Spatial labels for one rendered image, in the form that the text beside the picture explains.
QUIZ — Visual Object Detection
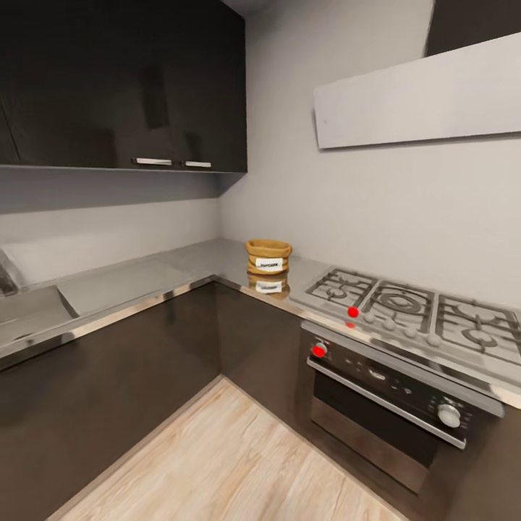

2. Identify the popcorn bag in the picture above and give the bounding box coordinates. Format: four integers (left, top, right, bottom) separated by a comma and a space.
245, 240, 293, 275

